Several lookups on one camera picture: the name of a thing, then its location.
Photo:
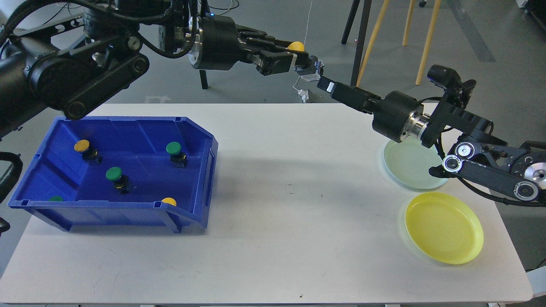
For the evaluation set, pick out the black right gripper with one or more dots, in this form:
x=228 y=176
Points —
x=397 y=116

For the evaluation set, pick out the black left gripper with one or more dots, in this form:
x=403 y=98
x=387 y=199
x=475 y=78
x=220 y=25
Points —
x=221 y=43

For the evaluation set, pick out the yellow push button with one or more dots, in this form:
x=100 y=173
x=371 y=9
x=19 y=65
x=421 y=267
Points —
x=89 y=154
x=169 y=200
x=310 y=72

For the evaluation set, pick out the green push button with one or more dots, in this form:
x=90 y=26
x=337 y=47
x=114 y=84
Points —
x=56 y=198
x=178 y=158
x=121 y=182

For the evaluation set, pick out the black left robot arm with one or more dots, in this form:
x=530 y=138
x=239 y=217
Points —
x=77 y=63

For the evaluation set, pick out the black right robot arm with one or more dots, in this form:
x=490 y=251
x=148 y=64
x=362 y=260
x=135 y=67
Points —
x=464 y=141

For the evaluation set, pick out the light green plate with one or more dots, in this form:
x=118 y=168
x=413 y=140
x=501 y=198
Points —
x=409 y=163

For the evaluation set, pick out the yellow plate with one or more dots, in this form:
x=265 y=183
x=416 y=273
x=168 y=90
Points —
x=444 y=228

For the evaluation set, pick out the yellow push button front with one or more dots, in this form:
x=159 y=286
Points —
x=169 y=200

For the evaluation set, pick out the black stand legs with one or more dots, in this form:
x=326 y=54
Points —
x=361 y=36

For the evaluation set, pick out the black tripod legs left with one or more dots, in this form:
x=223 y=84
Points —
x=204 y=79

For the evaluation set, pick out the blue plastic storage bin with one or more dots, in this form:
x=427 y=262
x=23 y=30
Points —
x=138 y=146

